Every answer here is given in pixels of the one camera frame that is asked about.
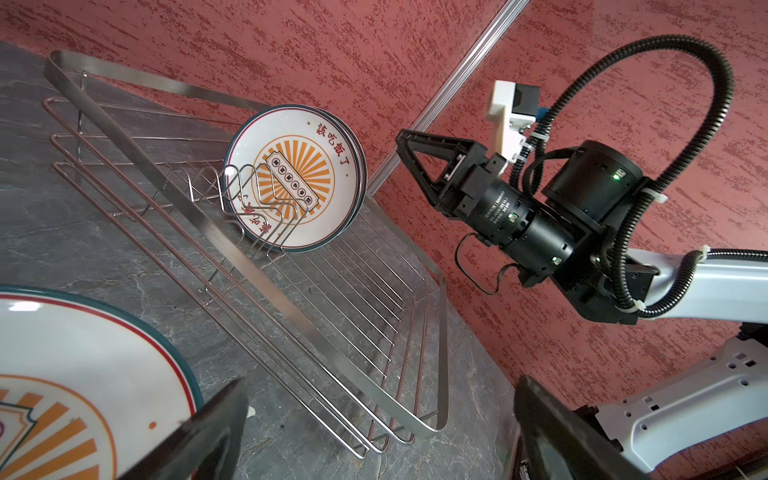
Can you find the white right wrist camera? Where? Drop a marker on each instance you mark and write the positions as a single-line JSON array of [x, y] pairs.
[[512, 108]]

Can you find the brown lettered rim plate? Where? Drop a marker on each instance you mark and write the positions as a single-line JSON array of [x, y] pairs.
[[87, 389]]

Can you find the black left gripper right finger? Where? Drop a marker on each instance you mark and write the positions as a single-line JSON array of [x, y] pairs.
[[558, 444]]

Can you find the aluminium right corner post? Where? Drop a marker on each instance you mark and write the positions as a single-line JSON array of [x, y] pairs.
[[474, 46]]

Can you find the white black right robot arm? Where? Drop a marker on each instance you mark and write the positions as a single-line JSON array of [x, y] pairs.
[[593, 193]]

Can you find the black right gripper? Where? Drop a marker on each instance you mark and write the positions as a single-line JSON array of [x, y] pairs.
[[455, 175]]

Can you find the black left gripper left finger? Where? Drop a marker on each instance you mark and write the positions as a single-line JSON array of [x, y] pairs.
[[206, 446]]

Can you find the orange sunburst plate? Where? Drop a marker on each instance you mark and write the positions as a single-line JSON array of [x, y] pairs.
[[294, 177]]

